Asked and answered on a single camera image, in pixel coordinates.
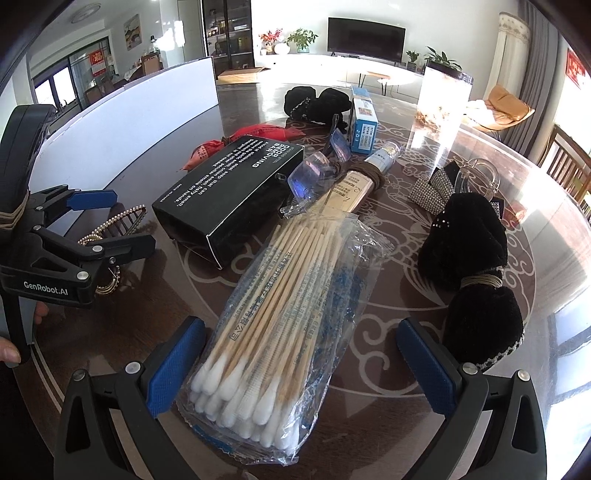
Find black printed box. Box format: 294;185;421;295
152;135;304;269

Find red snack packet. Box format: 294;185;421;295
182;123;307;172

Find cotton swab bag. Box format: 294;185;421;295
178;207;394;466

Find clear cap cosmetic bottle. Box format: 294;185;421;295
365;141;402;173

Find person's left hand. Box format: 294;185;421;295
0;301;50;368

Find white cardboard storage box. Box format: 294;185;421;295
29;57;218;193

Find clear safety glasses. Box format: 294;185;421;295
280;128;352;219

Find cardboard box on floor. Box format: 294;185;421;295
216;67;267;85

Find dark display cabinet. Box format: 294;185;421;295
202;0;254;77

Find black hair scrunchie far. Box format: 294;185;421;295
283;86;352;132

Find white tv console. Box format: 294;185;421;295
254;53;423;103

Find rhinestone bow hair clip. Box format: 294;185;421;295
409;161;460;216

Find clear plastic hair claw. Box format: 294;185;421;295
454;158;500;201

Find red flower plant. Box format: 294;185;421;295
259;29;283;54

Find blue white medicine box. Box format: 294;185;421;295
348;86;379;155

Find green potted plant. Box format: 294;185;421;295
287;28;318;53

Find wooden dining chair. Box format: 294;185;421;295
538;125;591;221

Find small coffee table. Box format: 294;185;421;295
358;71;404;96

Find orange lounge chair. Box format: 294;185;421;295
472;84;535;132

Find black television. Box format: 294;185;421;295
328;17;406;62

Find clear plastic container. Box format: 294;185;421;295
407;63;473;155

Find green plant right of tv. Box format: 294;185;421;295
425;46;463;79

